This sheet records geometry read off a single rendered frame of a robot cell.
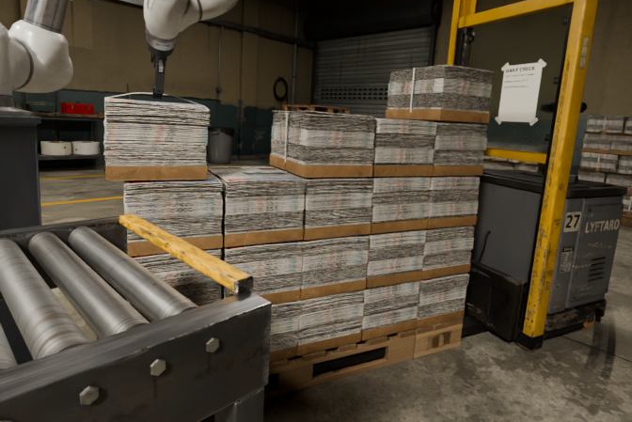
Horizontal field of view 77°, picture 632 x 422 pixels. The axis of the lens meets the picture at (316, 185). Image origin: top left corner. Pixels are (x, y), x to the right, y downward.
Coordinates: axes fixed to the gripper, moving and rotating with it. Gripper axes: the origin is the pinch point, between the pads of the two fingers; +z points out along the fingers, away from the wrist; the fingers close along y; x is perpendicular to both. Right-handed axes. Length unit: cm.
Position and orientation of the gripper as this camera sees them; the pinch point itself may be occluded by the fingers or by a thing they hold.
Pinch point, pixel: (156, 77)
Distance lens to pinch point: 148.0
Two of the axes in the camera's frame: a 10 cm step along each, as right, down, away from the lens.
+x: 9.0, -0.2, 4.4
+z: -4.1, 3.2, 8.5
